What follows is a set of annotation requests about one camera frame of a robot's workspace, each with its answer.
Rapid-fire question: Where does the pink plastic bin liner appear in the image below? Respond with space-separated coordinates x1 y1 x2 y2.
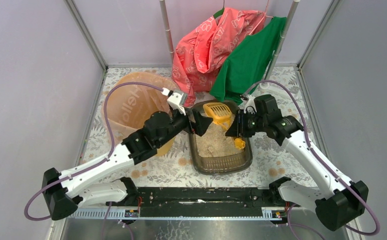
101 71 179 145

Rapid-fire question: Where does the floral table mat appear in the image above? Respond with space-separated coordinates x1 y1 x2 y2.
79 66 316 187

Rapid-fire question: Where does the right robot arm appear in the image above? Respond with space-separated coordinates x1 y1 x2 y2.
226 94 369 231

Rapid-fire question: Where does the green t-shirt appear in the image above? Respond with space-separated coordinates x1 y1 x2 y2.
209 17 287 105

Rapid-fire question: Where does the pink patterned jacket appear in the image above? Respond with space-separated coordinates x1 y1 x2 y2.
171 7 266 107

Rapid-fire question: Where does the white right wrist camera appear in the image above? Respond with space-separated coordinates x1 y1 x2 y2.
240 94 257 115

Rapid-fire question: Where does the white slotted cable duct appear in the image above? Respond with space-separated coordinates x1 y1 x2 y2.
70 205 288 221

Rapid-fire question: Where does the beige cat litter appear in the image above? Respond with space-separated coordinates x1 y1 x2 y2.
195 122 244 158

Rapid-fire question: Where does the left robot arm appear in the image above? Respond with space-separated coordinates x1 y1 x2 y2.
42 110 213 221

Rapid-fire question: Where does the yellow ribbed trash bin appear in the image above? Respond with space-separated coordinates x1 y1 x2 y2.
101 72 181 158

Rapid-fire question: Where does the yellow litter scoop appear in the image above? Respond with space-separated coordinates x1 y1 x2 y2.
202 102 246 149

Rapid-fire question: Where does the grey translucent litter box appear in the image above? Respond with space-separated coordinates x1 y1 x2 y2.
187 99 254 176

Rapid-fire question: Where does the white clothes rack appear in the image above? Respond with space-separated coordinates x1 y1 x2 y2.
158 0 300 81

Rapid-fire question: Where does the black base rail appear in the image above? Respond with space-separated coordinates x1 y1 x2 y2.
105 176 302 220

